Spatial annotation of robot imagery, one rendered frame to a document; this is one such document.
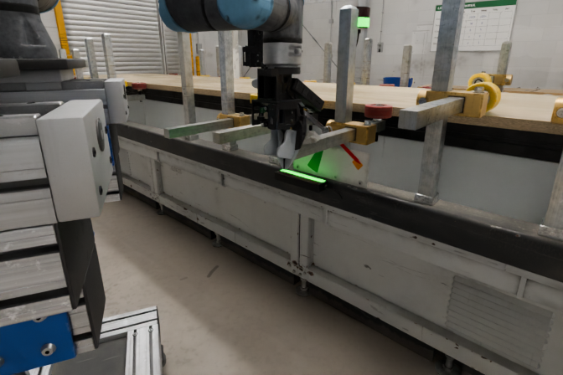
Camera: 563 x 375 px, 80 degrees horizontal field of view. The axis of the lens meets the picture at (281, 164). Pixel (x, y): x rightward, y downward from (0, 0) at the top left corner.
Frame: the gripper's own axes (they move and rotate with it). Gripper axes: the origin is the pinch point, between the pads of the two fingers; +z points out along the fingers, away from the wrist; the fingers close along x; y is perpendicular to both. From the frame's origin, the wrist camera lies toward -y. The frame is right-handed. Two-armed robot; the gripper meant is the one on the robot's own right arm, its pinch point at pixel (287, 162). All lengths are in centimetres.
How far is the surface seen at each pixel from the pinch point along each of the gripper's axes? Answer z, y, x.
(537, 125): -8, -46, 38
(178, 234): 81, -45, -126
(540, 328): 49, -52, 49
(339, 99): -11.6, -26.6, -4.4
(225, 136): -1.9, -2.3, -23.5
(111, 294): 83, 6, -100
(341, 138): -2.7, -19.1, 1.5
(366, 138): -2.2, -26.1, 4.8
